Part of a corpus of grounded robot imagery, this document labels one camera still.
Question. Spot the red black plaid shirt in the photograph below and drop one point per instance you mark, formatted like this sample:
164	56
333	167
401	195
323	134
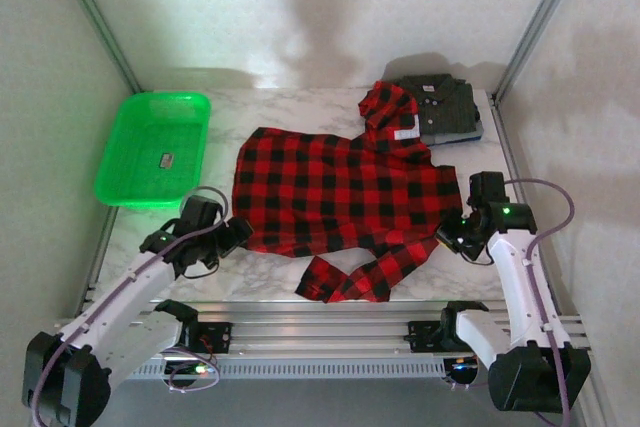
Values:
325	187

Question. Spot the green plastic basket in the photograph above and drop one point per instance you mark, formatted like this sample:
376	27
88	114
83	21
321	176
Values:
150	147

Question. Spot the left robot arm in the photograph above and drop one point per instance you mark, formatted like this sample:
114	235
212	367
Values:
115	307

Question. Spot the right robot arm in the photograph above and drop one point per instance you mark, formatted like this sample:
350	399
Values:
525	287

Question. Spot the blue folded shirt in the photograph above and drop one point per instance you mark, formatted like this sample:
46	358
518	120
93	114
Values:
479	134

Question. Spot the grey folded shirt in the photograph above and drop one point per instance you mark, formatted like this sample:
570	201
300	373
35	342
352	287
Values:
450	139

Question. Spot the basket label sticker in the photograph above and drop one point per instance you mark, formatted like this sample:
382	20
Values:
166	161

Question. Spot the dark green striped shirt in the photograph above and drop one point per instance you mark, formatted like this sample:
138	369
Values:
450	107

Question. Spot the right aluminium side rail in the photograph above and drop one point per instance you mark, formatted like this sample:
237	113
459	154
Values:
510	157

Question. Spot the aluminium side rail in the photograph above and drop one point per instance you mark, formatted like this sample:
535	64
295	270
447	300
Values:
510	157
95	267

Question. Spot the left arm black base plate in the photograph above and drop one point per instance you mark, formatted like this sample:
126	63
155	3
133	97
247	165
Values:
220	334

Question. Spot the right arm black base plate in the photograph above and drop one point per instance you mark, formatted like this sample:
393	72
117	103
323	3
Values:
422	334

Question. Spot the left aluminium side rail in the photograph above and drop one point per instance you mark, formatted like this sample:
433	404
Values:
95	267

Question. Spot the aluminium mounting rail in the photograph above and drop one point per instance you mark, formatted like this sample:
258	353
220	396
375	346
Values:
325	332

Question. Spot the right aluminium frame post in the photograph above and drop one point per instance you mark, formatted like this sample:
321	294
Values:
535	27

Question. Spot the aluminium frame post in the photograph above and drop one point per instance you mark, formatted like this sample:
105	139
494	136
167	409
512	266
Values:
535	27
100	27

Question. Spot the left aluminium frame post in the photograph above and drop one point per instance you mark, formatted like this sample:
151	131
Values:
100	27

